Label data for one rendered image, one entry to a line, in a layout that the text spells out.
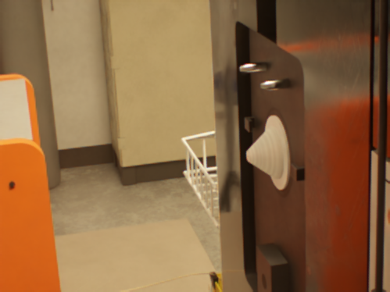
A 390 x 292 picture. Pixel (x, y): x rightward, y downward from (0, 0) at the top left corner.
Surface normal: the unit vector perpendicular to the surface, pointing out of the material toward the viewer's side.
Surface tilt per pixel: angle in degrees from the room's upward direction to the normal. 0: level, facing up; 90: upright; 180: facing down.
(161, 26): 90
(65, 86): 90
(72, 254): 0
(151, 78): 90
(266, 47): 90
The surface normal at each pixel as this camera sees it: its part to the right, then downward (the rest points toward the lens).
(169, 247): -0.05, -0.94
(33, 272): 0.21, 0.31
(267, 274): -0.98, 0.12
